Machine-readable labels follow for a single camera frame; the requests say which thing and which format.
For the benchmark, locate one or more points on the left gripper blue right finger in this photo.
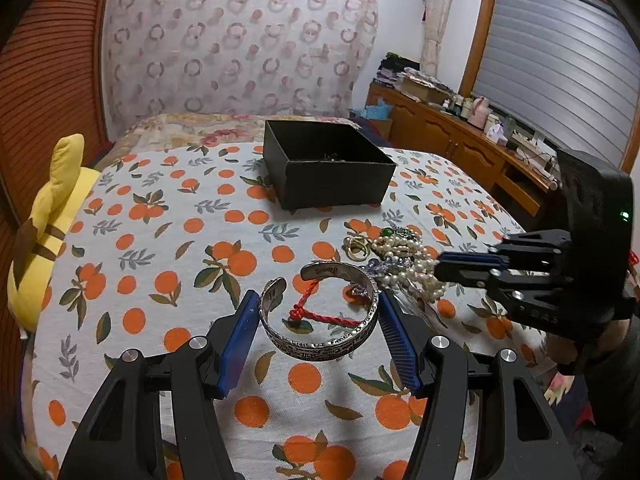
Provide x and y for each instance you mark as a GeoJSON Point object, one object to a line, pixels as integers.
{"type": "Point", "coordinates": [434, 369]}

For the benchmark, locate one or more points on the grey window roller blind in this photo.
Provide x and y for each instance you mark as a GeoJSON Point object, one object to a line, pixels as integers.
{"type": "Point", "coordinates": [566, 68]}

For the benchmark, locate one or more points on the floral quilt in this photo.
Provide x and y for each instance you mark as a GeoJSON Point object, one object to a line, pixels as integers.
{"type": "Point", "coordinates": [177, 130]}

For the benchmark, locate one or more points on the green gem brooch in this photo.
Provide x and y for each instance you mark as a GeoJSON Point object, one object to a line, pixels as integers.
{"type": "Point", "coordinates": [400, 232]}

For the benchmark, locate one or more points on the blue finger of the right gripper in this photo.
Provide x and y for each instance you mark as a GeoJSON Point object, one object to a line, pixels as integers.
{"type": "Point", "coordinates": [468, 269]}

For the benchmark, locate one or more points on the wooden side cabinet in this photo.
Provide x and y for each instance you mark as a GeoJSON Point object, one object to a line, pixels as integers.
{"type": "Point", "coordinates": [420, 127]}

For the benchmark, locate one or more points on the clutter pile on cabinet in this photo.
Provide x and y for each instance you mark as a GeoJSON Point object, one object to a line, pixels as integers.
{"type": "Point", "coordinates": [404, 75]}

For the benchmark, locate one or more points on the pink bottle on cabinet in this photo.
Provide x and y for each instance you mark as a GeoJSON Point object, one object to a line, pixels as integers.
{"type": "Point", "coordinates": [479, 113]}

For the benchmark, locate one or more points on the yellow plush toy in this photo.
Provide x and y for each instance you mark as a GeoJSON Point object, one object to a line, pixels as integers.
{"type": "Point", "coordinates": [40, 238]}

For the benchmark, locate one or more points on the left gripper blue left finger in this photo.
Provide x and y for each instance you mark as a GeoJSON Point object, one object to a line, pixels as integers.
{"type": "Point", "coordinates": [203, 370]}

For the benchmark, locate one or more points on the patterned pink curtain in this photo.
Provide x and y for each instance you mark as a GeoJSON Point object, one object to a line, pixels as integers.
{"type": "Point", "coordinates": [239, 57]}

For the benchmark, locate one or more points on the wooden louvered wardrobe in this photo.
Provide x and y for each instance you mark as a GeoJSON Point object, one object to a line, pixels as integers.
{"type": "Point", "coordinates": [50, 88]}

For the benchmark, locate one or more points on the orange print bedspread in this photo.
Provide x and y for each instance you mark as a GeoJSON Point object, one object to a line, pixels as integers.
{"type": "Point", "coordinates": [194, 328]}

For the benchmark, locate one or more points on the gold rings cluster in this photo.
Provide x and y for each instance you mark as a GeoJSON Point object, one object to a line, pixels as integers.
{"type": "Point", "coordinates": [357, 248]}

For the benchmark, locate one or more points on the black open jewelry box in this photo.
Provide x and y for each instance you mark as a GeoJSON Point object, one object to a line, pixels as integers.
{"type": "Point", "coordinates": [322, 164]}

